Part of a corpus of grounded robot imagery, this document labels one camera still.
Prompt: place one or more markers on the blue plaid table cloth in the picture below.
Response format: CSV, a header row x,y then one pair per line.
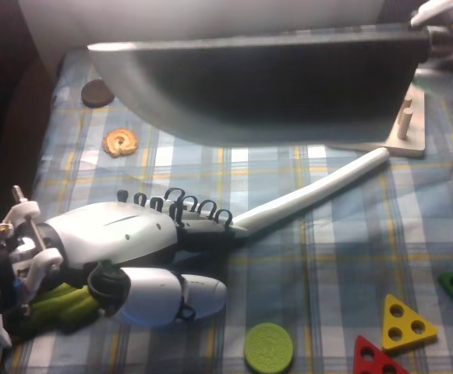
x,y
327,272

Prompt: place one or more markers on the leek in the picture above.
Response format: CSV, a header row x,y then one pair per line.
x,y
308,195

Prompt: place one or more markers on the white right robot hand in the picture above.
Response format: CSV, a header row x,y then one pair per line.
x,y
434,9

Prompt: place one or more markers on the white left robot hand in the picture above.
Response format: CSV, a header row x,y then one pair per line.
x,y
113,233

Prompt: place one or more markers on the brown round disc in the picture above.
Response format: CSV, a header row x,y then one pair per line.
x,y
96,94

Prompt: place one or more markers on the yellow triangle block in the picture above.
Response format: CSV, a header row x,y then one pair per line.
x,y
390,319

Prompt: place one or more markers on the wooden peg board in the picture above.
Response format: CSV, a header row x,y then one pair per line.
x,y
409,147

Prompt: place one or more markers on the red triangle block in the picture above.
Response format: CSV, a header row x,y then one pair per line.
x,y
360,364

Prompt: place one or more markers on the lime green round disc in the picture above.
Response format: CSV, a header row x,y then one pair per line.
x,y
268,347

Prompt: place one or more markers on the toy swirl cookie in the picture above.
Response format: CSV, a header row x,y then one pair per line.
x,y
111,145

